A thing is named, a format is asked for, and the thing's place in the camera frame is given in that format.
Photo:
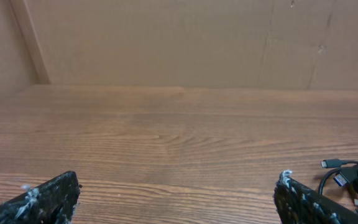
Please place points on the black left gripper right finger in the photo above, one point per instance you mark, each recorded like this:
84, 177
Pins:
299, 204

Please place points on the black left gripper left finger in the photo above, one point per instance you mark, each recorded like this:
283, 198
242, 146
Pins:
54, 201

